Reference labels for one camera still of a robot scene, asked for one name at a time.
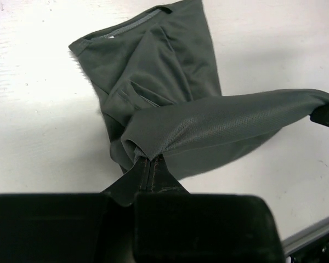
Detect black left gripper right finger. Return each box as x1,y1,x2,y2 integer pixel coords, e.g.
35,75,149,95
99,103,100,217
152,155,189,194

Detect dark grey t-shirt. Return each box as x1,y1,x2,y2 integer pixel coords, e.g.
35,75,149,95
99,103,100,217
69,1,329,178

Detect aluminium table edge rail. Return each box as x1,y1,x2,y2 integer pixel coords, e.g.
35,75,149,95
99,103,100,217
282,216,329,258

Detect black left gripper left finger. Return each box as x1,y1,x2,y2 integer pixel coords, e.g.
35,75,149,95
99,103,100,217
103,157,151,207

